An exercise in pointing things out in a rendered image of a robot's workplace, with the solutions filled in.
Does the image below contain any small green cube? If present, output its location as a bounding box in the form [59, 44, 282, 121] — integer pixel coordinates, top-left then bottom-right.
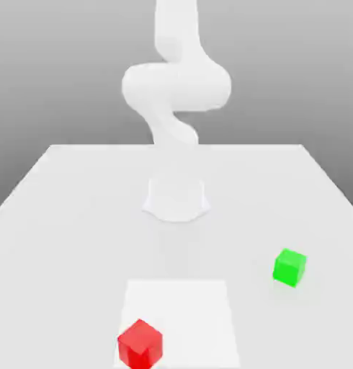
[272, 248, 308, 288]

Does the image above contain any small red cube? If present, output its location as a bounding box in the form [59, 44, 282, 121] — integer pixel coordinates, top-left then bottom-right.
[117, 318, 164, 369]

